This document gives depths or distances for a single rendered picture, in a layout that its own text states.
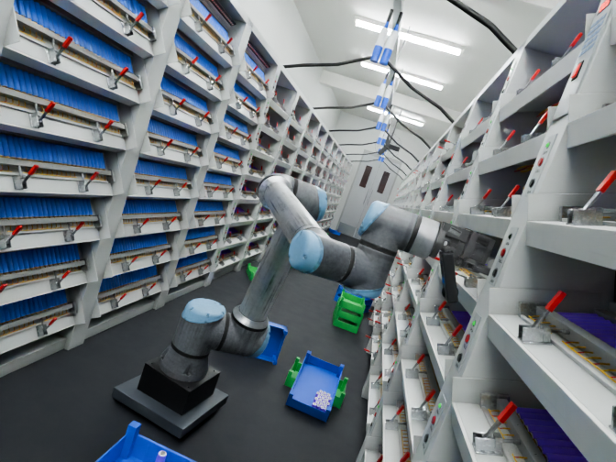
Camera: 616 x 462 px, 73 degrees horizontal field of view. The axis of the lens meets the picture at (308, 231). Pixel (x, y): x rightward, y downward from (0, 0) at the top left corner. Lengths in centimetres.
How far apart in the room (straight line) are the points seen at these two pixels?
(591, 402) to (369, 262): 54
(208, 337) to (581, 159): 128
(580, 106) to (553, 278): 31
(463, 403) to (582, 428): 41
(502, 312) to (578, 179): 28
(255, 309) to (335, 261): 75
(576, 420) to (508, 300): 37
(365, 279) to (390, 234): 11
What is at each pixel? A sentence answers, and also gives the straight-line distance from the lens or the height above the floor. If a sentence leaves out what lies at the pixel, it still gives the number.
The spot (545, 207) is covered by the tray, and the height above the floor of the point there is 111.
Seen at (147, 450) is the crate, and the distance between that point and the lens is 107.
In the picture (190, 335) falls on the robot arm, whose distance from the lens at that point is 164.
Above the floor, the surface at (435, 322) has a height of 72.
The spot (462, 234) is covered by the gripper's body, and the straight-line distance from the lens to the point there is 99.
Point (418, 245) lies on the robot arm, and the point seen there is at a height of 96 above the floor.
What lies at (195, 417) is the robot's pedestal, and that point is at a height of 6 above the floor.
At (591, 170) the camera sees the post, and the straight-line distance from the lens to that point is 91.
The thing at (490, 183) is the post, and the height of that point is 120.
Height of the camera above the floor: 101
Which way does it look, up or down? 7 degrees down
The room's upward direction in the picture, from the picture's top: 19 degrees clockwise
